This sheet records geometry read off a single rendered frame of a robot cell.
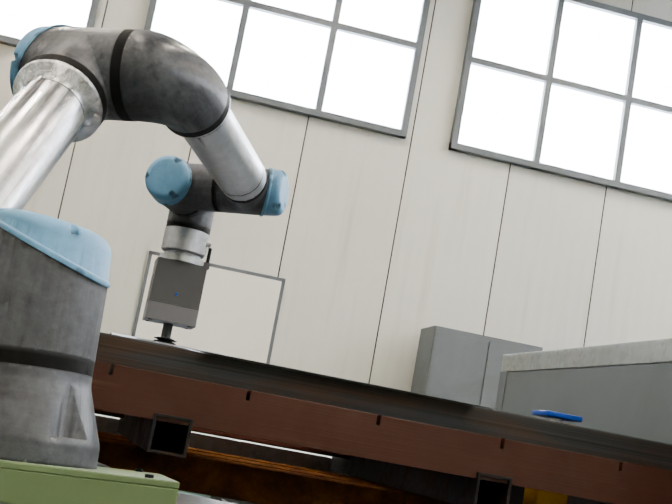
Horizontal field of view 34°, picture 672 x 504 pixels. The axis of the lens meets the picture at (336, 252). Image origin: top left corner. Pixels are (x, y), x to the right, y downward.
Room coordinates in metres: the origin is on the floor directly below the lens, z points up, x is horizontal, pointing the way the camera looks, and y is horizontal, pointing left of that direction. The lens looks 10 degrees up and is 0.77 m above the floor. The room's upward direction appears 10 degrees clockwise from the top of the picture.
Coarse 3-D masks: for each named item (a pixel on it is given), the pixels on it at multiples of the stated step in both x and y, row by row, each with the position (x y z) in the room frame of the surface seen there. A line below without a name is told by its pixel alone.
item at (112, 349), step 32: (128, 352) 1.47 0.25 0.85; (160, 352) 1.48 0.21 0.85; (192, 352) 1.49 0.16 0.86; (224, 384) 1.50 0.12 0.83; (256, 384) 1.51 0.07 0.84; (288, 384) 1.52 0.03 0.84; (320, 384) 1.53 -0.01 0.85; (352, 384) 1.54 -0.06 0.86; (416, 416) 1.56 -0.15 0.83; (448, 416) 1.57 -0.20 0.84; (480, 416) 1.58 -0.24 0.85; (512, 416) 1.59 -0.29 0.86; (576, 448) 1.61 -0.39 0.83; (608, 448) 1.62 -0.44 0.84; (640, 448) 1.63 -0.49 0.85
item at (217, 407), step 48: (96, 384) 1.42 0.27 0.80; (144, 384) 1.44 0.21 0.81; (192, 384) 1.45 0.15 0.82; (240, 432) 1.47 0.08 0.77; (288, 432) 1.48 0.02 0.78; (336, 432) 1.49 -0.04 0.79; (384, 432) 1.51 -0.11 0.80; (432, 432) 1.52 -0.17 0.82; (528, 480) 1.55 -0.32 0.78; (576, 480) 1.56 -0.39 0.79; (624, 480) 1.58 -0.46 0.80
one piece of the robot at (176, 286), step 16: (160, 256) 1.84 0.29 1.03; (176, 256) 1.81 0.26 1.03; (208, 256) 1.86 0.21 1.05; (160, 272) 1.81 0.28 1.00; (176, 272) 1.82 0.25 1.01; (192, 272) 1.83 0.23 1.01; (160, 288) 1.81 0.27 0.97; (176, 288) 1.82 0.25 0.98; (192, 288) 1.83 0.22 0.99; (160, 304) 1.82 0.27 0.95; (176, 304) 1.82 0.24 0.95; (192, 304) 1.83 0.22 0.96; (160, 320) 1.82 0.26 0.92; (176, 320) 1.82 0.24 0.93; (192, 320) 1.83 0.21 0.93
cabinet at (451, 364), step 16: (432, 336) 9.58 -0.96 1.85; (448, 336) 9.56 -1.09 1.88; (464, 336) 9.58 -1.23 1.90; (480, 336) 9.62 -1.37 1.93; (432, 352) 9.54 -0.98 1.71; (448, 352) 9.56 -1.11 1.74; (464, 352) 9.59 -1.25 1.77; (480, 352) 9.61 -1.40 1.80; (496, 352) 9.64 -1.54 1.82; (512, 352) 9.66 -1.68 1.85; (416, 368) 9.92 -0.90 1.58; (432, 368) 9.54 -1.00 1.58; (448, 368) 9.57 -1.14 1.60; (464, 368) 9.59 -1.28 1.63; (480, 368) 9.62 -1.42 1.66; (496, 368) 9.64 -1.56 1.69; (416, 384) 9.84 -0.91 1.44; (432, 384) 9.55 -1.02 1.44; (448, 384) 9.57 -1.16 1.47; (464, 384) 9.60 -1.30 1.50; (480, 384) 9.62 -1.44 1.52; (496, 384) 9.65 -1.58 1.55; (464, 400) 9.60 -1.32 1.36; (480, 400) 9.64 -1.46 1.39
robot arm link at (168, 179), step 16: (160, 160) 1.70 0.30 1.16; (176, 160) 1.70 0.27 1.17; (160, 176) 1.70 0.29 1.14; (176, 176) 1.70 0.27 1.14; (192, 176) 1.71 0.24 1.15; (208, 176) 1.71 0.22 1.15; (160, 192) 1.70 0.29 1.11; (176, 192) 1.70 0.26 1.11; (192, 192) 1.71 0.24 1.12; (208, 192) 1.71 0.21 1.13; (176, 208) 1.75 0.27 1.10; (192, 208) 1.74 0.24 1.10; (208, 208) 1.73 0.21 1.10
